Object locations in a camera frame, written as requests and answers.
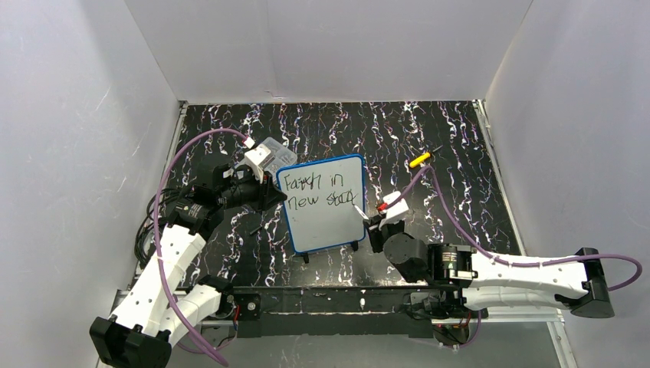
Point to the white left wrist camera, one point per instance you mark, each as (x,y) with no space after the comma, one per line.
(255,158)

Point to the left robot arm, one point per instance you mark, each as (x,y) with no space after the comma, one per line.
(143,329)

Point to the white marker pen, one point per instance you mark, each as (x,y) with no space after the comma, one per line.
(360,212)

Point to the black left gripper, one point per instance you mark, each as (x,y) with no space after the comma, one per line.
(262,191)

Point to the blue framed whiteboard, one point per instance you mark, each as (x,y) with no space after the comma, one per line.
(320,198)

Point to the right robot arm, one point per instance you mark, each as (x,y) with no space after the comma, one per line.
(468,279)

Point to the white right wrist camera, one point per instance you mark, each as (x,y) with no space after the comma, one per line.
(393,209)

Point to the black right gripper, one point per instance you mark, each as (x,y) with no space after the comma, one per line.
(375,226)

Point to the yellow handled tool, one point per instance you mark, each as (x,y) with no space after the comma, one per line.
(423,158)

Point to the clear plastic screw box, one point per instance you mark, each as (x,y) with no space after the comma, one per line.
(280,156)

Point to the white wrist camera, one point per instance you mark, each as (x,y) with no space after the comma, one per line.
(393,209)
(255,158)

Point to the black marker cap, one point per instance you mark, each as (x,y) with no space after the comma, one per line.
(255,231)

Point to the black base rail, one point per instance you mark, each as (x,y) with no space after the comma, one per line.
(328,311)

